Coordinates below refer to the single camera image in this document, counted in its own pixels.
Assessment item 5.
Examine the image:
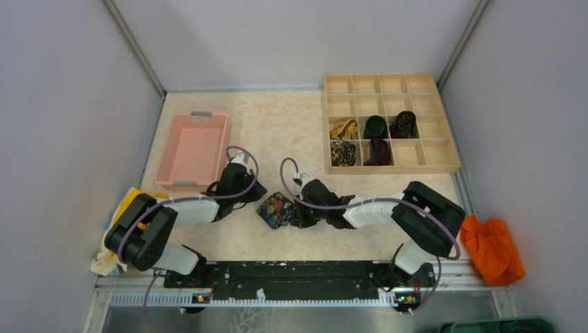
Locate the navy floral tie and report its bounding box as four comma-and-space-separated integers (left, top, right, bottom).
256, 191, 295, 230

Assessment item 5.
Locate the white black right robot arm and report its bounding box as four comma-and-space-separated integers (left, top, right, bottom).
294, 174, 465, 286

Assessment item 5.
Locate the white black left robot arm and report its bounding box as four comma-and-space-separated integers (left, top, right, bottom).
91, 162, 267, 287

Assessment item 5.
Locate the black brown floral rolled tie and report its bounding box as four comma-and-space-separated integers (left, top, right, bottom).
330, 141, 356, 167

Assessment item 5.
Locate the pink plastic basket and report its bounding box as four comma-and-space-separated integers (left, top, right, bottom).
155, 111, 230, 191

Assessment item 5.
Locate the yellow patterned rolled tie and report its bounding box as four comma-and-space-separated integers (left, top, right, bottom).
329, 118, 359, 140

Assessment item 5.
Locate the red navy rolled tie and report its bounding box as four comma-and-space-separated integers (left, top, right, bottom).
363, 139, 392, 166

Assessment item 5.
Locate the dark green rolled tie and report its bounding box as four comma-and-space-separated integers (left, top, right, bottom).
363, 115, 388, 139

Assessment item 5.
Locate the wooden compartment organizer box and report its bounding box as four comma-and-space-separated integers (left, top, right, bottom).
323, 72, 460, 175

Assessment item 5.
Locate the yellow cloth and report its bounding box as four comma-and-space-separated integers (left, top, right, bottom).
105, 187, 168, 230

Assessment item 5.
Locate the dark brown rolled tie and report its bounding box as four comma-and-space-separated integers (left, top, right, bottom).
389, 110, 417, 139

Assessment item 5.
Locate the orange cloth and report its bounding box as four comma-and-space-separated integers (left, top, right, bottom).
460, 214, 526, 287

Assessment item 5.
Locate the green bin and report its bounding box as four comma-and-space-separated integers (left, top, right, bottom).
438, 316, 559, 333

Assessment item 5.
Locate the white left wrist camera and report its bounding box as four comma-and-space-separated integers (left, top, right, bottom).
230, 153, 250, 168

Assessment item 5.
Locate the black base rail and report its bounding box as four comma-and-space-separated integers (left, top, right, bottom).
164, 261, 436, 301

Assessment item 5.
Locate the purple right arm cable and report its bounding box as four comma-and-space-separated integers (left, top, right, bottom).
279, 157, 462, 316

